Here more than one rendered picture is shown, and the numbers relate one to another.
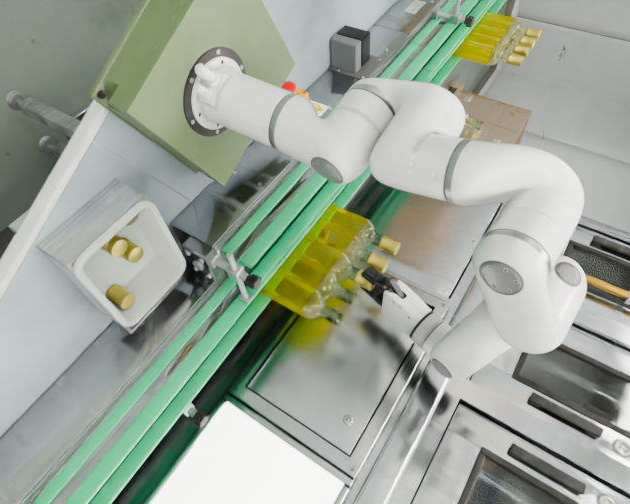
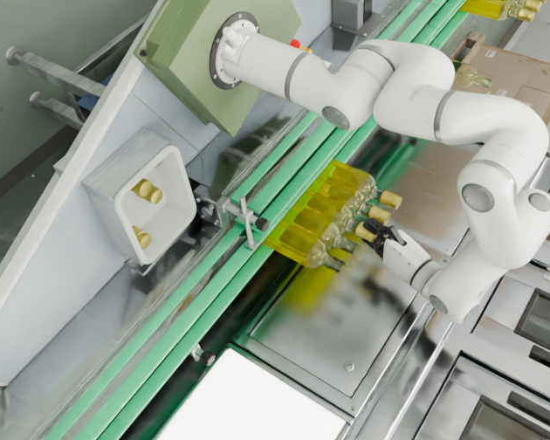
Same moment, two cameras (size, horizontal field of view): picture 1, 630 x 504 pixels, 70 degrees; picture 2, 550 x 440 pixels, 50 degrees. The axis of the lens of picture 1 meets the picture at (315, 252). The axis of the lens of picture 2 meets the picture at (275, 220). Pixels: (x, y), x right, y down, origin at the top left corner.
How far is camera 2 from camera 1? 0.37 m
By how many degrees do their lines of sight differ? 3
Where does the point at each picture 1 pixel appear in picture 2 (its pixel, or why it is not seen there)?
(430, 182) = (422, 125)
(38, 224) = (84, 163)
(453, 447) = (453, 395)
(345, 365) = (346, 317)
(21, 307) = (62, 237)
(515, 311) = (491, 227)
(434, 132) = (427, 85)
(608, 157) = not seen: outside the picture
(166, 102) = (196, 59)
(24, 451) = (53, 373)
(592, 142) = not seen: outside the picture
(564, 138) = not seen: outside the picture
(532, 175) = (504, 118)
